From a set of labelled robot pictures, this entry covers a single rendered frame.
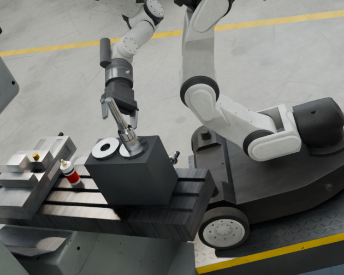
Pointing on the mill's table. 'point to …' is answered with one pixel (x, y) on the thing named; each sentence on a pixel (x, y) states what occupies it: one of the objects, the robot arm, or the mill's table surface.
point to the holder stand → (132, 172)
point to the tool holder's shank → (116, 114)
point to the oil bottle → (70, 172)
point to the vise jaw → (44, 162)
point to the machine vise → (32, 181)
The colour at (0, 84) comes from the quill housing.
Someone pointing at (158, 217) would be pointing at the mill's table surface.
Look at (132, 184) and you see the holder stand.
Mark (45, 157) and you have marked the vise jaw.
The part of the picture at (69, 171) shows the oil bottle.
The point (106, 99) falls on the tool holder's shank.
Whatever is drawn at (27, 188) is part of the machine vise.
